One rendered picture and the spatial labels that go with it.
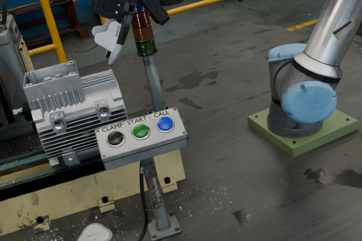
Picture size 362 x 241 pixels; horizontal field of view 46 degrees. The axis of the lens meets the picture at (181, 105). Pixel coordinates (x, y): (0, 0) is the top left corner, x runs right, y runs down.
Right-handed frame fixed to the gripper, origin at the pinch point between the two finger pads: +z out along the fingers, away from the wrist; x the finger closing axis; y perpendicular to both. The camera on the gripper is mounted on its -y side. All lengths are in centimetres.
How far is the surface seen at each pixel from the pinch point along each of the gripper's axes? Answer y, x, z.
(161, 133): -9.3, 19.2, 7.3
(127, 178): -12.1, 1.2, 29.3
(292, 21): -238, -312, -2
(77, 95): 4.8, -1.0, 11.2
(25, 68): 15, -57, 27
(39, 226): 5.8, 4.4, 43.6
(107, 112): -1.7, 3.5, 11.8
